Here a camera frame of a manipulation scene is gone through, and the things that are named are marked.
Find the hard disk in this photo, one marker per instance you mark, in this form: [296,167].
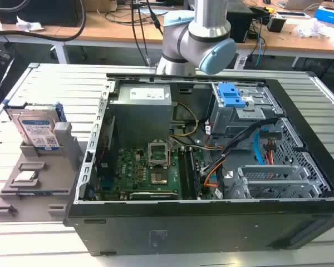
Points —
[36,130]

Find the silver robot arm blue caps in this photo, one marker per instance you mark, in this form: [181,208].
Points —
[208,25]

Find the grey metal disk bay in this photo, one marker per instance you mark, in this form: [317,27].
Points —
[267,169]

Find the CPU socket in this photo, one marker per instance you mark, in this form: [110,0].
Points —
[158,155]

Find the grey power supply unit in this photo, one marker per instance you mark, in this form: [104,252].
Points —
[139,119]

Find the RAM slot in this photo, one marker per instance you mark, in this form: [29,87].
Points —
[184,172]
[193,175]

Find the chipset heatsink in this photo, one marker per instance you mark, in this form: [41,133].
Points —
[159,178]

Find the green motherboard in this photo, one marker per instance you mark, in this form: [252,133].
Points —
[133,169]

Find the black graphics card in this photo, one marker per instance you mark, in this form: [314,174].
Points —
[153,195]

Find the grey metal drive cage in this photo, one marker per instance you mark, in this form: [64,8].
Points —
[231,122]

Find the blue drive latch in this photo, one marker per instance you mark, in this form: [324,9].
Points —
[229,96]

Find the black PC case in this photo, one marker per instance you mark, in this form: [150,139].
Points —
[183,231]

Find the red yellow power connector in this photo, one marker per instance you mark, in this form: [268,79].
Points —
[268,151]

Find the grey parts rack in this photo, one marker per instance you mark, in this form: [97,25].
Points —
[61,172]

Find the wooden desk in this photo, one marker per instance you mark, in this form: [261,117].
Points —
[114,30]

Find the black desktop device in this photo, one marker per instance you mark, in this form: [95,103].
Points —
[239,22]

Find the silver CPU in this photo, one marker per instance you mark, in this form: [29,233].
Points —
[27,175]

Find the small black box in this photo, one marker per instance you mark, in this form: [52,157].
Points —
[275,23]

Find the black computer box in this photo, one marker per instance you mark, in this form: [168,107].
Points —
[44,12]

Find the white crumpled paper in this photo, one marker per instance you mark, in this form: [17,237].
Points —
[29,24]

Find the white crumpled plastic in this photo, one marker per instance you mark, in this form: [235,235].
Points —
[314,27]

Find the blue cardboard box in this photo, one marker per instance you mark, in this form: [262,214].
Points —
[329,15]

